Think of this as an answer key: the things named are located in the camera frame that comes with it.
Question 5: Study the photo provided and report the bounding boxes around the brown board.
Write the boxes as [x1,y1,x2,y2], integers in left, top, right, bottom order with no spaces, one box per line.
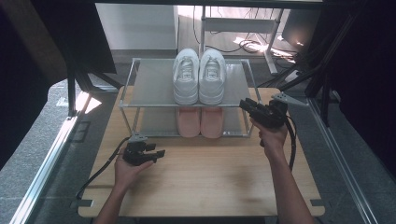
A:
[0,0,68,87]

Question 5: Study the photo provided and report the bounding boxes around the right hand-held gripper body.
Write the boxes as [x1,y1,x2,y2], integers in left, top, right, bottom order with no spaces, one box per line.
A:
[252,91,309,129]

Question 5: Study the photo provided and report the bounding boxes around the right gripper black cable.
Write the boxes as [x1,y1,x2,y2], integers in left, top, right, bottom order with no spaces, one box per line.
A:
[283,114,297,172]

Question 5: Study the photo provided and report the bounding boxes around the black metal stand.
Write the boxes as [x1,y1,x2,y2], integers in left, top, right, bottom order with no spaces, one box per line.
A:
[65,62,124,118]
[258,12,362,127]

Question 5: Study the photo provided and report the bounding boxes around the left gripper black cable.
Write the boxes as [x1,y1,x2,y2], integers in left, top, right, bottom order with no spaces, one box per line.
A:
[76,136,132,200]

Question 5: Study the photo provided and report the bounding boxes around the person's right hand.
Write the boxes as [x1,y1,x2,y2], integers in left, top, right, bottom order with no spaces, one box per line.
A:
[250,118,289,160]

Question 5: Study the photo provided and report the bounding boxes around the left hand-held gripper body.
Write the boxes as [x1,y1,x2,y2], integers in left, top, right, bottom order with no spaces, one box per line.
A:
[122,133,154,167]

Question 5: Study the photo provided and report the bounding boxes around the white cabinet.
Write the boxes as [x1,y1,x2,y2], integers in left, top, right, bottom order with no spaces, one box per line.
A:
[95,3,179,51]

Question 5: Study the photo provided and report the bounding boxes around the white lace-up sneaker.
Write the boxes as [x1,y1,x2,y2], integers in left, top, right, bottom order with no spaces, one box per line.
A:
[198,47,228,105]
[172,47,200,105]

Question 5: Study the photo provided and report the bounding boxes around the pink rubber slipper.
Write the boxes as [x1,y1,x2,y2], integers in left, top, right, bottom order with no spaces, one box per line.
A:
[200,106,224,139]
[176,106,202,139]

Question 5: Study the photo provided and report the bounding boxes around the dark curtain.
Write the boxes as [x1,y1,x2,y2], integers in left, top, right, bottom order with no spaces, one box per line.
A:
[320,0,396,178]
[0,0,118,169]

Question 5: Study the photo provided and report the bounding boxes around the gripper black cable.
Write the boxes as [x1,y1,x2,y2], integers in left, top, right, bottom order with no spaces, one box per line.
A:
[76,136,132,200]
[283,114,297,172]

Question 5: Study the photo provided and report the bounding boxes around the white power strip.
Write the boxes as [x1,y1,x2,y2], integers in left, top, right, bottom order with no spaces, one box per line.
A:
[283,69,303,83]

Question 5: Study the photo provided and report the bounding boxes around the black monitor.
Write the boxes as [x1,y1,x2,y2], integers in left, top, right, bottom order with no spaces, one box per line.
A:
[281,8,321,52]

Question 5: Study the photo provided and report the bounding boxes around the aluminium floor rail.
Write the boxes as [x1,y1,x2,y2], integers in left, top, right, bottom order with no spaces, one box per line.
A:
[306,97,379,224]
[8,115,78,224]

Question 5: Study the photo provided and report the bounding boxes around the black floor cable bundle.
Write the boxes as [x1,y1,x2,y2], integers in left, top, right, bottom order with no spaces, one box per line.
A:
[192,6,300,59]

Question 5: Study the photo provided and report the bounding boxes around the grey metal shoe rack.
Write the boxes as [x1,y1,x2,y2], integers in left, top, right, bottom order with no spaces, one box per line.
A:
[118,57,265,139]

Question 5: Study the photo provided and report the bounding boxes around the person's left hand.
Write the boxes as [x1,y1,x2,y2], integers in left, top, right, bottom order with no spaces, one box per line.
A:
[114,150,155,194]

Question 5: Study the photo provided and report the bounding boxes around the white desk frame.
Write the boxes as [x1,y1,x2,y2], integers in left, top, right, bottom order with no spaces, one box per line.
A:
[199,6,286,76]

